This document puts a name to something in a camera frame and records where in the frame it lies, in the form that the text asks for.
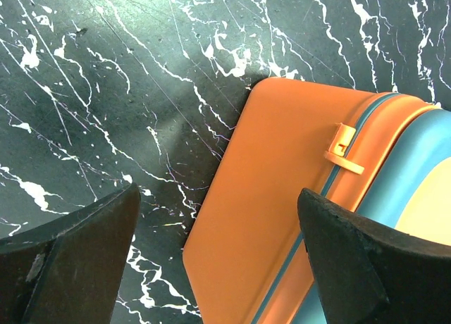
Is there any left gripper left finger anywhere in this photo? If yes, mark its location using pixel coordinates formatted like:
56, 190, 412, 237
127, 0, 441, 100
1, 184, 140, 323

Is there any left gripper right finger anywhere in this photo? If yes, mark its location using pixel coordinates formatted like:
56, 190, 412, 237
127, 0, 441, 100
297, 188, 450, 323

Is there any teal divided tray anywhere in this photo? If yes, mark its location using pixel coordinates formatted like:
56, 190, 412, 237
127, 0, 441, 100
252, 93, 423, 323

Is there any orange medicine box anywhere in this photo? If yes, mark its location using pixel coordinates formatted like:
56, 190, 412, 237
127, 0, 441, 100
183, 77, 450, 323

